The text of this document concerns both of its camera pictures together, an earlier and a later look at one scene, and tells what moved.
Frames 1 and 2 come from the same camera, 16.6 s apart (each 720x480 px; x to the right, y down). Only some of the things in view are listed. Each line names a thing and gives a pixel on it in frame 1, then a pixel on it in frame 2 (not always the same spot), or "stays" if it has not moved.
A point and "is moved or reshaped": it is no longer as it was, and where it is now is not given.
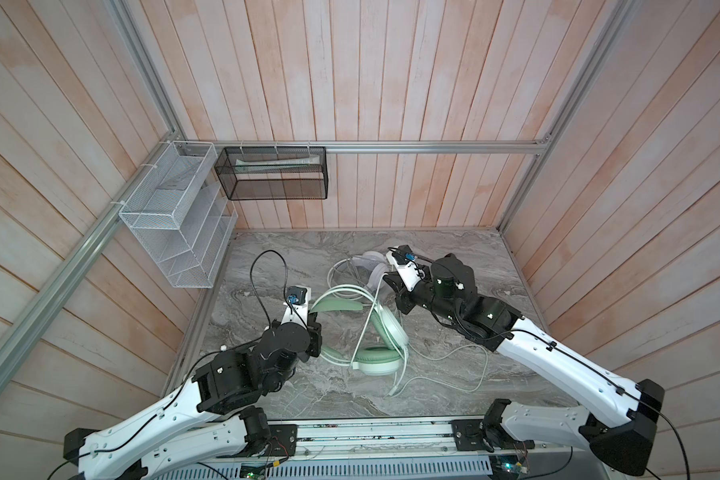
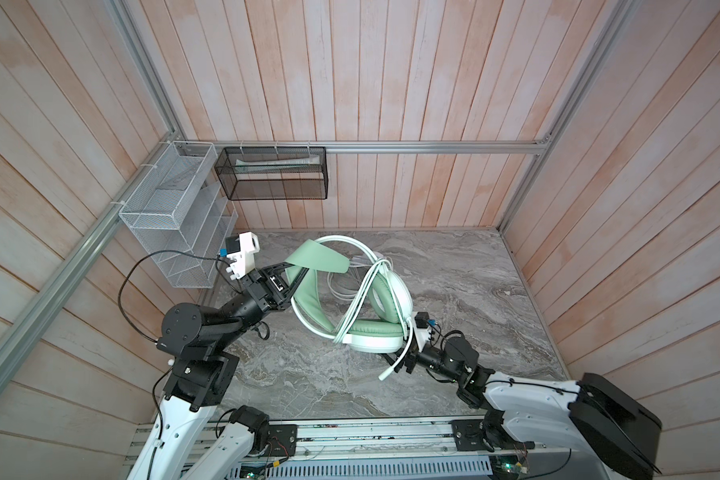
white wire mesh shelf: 181,215 stays
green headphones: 377,361 is moved or reshaped
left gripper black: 316,334 to 270,289
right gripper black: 404,295 to 413,355
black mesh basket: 274,173 stays
